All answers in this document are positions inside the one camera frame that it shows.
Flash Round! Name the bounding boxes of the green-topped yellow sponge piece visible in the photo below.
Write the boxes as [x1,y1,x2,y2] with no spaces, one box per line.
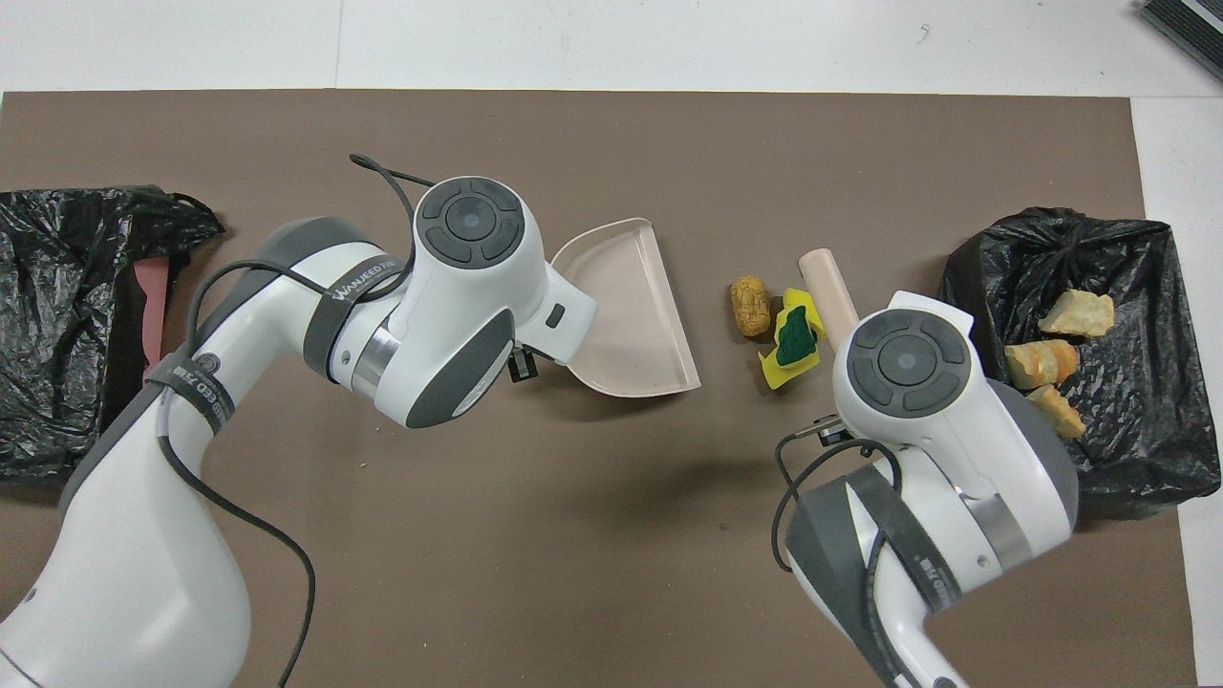
[758,304,825,391]

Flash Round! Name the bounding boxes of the beige plastic dustpan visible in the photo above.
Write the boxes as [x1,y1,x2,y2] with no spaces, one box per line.
[547,218,702,398]

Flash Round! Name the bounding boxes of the plain yellow sponge piece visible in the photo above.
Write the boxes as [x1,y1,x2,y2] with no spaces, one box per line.
[782,289,825,337]

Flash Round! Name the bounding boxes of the beige hand brush black bristles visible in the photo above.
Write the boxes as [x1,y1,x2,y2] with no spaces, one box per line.
[799,248,861,355]

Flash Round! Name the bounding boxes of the brown peanut-shaped bread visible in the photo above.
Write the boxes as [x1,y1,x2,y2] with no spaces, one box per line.
[730,275,773,339]

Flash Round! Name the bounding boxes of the striped croissant roll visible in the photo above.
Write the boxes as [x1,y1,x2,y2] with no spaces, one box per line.
[1027,384,1088,440]
[1004,342,1081,391]

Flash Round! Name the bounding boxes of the pale bread chunk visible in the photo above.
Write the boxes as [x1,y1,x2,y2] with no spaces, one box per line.
[1039,290,1117,339]

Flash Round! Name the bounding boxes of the black plastic trash bag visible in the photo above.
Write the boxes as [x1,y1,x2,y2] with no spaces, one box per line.
[938,206,1222,522]
[0,184,227,484]

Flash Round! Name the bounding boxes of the pink plastic bin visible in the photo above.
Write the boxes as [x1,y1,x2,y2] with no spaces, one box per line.
[132,260,173,376]

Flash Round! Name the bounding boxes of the large brown table mat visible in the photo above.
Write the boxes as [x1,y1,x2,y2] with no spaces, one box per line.
[0,89,1200,688]

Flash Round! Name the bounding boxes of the dark grey ribbed device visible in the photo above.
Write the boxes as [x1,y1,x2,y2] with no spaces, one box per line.
[1135,0,1223,55]

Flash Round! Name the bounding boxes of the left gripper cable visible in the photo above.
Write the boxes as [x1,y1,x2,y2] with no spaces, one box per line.
[156,153,440,688]

